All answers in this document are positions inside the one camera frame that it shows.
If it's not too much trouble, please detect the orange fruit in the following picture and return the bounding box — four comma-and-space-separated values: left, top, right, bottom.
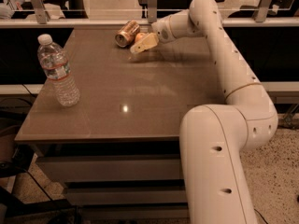
135, 33, 145, 42

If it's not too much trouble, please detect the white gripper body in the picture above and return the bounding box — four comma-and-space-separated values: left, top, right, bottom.
151, 16, 175, 43

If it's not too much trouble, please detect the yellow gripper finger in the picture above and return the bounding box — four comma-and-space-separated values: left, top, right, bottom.
130, 33, 159, 54

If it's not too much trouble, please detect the grey drawer cabinet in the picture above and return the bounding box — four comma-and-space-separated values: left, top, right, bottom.
16, 27, 223, 220

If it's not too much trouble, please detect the clear plastic water bottle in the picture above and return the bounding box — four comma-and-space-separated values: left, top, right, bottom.
37, 34, 80, 106

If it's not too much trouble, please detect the orange soda can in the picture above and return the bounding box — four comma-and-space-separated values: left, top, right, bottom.
115, 21, 140, 48

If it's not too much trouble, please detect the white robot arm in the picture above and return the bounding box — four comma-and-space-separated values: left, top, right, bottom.
130, 0, 278, 224

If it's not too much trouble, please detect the black floor cable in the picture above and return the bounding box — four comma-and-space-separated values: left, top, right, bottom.
254, 208, 269, 224

